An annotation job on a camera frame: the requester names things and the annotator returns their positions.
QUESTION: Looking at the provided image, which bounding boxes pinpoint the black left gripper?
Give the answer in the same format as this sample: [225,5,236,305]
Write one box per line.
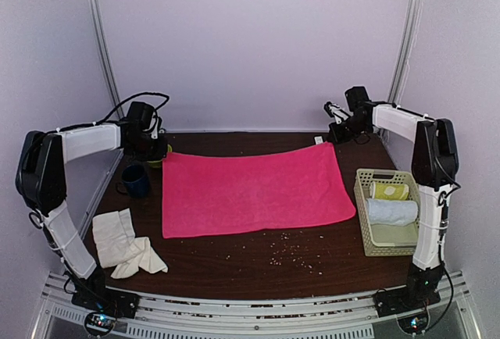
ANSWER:
[127,133,167,161]

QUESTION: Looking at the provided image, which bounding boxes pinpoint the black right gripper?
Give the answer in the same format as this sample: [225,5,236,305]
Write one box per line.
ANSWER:
[328,114,371,144]

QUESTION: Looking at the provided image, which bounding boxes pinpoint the pink towel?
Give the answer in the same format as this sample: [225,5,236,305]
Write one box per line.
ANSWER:
[162,143,356,239]

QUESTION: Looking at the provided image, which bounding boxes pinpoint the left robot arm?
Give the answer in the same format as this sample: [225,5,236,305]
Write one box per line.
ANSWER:
[16,102,167,311]

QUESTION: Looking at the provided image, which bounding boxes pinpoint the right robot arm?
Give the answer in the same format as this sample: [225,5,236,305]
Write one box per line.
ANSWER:
[323,87,460,309]

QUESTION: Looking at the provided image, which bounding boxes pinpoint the green bowl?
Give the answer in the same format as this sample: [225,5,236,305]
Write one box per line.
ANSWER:
[147,144,173,169]

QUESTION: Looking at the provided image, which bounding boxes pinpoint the dark blue mug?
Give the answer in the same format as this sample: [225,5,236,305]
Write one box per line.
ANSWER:
[115,164,151,198]

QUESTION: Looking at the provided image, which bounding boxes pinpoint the yellow rolled towel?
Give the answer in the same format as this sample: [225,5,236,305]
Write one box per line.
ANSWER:
[369,181,409,201]

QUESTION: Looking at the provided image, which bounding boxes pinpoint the light blue rolled towel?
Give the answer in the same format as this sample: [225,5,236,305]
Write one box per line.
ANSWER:
[366,198,419,227]

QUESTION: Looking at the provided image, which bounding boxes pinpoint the white crumpled towel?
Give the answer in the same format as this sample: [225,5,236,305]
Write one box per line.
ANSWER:
[92,209,169,280]

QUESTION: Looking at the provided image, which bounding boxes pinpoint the beige plastic basket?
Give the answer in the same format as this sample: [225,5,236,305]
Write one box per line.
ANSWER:
[354,169,420,257]

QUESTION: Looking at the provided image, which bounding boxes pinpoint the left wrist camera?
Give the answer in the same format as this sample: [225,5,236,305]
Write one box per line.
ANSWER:
[150,117,165,139]

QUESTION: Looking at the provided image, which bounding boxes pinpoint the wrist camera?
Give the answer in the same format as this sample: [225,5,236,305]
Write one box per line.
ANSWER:
[323,102,351,124]
[150,117,165,139]

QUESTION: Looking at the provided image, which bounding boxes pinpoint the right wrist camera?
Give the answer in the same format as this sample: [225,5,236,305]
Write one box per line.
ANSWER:
[323,102,351,124]

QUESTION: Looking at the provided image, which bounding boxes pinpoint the left black cable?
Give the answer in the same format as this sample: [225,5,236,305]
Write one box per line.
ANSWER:
[95,91,171,127]

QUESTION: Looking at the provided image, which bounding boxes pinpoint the black cable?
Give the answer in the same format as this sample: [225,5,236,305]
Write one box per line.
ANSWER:
[95,91,171,127]
[433,182,462,316]

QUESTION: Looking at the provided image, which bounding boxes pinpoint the right black cable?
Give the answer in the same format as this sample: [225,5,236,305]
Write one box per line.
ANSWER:
[433,182,462,316]

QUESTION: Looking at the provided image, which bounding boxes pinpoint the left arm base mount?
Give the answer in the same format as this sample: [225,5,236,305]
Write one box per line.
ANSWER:
[71,287,140,338]

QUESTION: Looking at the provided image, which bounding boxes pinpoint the right aluminium frame post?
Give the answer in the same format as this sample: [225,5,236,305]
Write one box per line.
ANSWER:
[387,0,423,104]

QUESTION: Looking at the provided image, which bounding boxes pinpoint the aluminium frame post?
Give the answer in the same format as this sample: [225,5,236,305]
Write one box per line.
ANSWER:
[387,0,423,104]
[87,0,123,116]

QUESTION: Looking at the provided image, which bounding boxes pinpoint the left aluminium frame post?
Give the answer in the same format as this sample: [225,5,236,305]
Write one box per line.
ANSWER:
[87,0,123,116]

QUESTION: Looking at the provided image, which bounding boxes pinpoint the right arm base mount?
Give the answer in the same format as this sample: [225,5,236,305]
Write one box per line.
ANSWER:
[373,287,441,337]

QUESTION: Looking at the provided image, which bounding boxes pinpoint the aluminium front rail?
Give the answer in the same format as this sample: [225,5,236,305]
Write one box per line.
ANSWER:
[30,270,481,339]

